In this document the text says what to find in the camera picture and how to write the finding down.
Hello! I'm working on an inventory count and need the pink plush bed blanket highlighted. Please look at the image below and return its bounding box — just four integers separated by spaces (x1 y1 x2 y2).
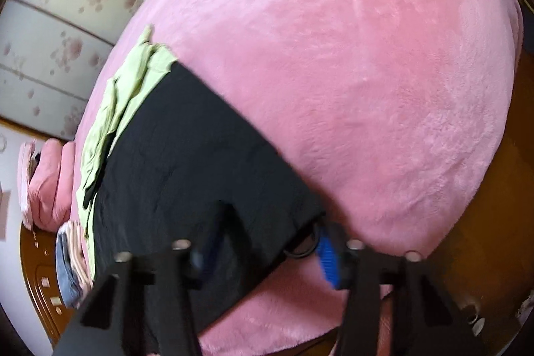
74 0 523 354

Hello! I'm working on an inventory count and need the folded pink quilt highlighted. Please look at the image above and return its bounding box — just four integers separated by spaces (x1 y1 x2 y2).
28 139 75 232

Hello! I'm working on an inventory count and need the folded cream garment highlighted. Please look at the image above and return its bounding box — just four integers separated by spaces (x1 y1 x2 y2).
61 221 93 293

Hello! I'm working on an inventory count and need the pink lace-trimmed pillow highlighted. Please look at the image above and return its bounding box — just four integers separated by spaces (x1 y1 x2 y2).
17 141 36 231

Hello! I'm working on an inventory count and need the green and black hooded jacket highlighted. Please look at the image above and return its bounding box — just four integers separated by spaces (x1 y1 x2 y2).
76 26 324 355

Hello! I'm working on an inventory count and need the brown wooden headboard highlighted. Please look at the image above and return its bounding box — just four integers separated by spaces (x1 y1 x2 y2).
20 225 75 348

